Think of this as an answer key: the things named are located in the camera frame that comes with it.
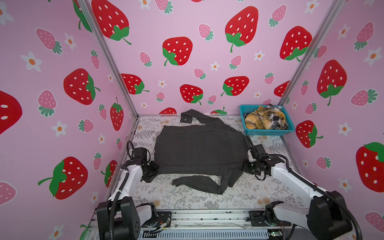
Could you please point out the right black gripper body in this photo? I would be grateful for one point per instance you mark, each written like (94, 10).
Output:
(250, 166)

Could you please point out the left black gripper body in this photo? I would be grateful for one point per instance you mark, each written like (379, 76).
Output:
(151, 168)

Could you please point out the yellow plaid shirt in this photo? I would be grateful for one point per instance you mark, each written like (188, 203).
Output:
(266, 118)

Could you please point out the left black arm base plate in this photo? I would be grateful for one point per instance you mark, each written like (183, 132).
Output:
(151, 220)

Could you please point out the dark grey pinstripe shirt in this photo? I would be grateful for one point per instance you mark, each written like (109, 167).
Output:
(210, 155)

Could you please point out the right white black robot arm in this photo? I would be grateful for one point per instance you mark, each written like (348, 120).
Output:
(326, 217)

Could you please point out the teal plastic basket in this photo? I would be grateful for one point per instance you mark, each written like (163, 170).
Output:
(246, 109)

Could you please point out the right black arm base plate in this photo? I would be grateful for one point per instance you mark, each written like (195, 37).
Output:
(266, 217)

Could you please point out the aluminium frame rail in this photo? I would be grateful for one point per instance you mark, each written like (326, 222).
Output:
(231, 224)

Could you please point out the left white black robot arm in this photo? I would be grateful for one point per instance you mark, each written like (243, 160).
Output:
(118, 217)

